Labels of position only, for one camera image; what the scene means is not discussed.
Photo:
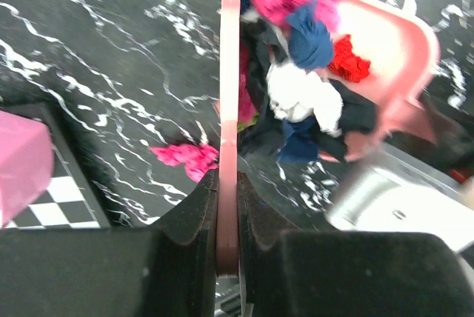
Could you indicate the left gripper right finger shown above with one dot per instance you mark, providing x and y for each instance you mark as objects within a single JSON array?
[{"x": 289, "y": 271}]

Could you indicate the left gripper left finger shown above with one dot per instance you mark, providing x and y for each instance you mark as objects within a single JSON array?
[{"x": 165, "y": 269}]

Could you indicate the pink hand brush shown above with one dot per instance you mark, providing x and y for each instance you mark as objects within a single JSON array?
[{"x": 227, "y": 217}]

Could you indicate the pink plastic dustpan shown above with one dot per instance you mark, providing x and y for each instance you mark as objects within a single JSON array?
[{"x": 404, "y": 52}]

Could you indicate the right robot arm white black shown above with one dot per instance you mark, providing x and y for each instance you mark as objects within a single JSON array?
[{"x": 419, "y": 188}]

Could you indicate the magenta paper scrap lower left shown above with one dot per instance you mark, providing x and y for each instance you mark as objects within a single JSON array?
[{"x": 197, "y": 159}]

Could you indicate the black white chessboard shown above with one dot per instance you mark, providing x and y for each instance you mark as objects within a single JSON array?
[{"x": 69, "y": 201}]

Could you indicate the blue paper scrap centre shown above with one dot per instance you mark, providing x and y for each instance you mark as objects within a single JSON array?
[{"x": 299, "y": 144}]

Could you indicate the green paper scrap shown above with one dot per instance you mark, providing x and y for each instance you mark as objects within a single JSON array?
[{"x": 242, "y": 125}]

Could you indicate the magenta paper scrap upper left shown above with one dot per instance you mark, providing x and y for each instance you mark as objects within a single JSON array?
[{"x": 245, "y": 91}]

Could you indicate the black paper scrap near bucket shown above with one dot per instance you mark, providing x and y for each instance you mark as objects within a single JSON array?
[{"x": 358, "y": 115}]

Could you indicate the white paper scrap centre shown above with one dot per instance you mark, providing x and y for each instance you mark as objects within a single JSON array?
[{"x": 296, "y": 95}]

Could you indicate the pink metronome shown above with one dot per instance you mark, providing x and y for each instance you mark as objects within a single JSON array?
[{"x": 27, "y": 162}]

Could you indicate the red paper scrap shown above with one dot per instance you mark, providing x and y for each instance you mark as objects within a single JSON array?
[{"x": 346, "y": 64}]

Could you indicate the blue paper scrap right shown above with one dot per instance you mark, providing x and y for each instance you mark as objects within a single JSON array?
[{"x": 310, "y": 45}]

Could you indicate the dark navy scrap centre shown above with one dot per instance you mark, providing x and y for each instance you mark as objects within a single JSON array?
[{"x": 265, "y": 137}]

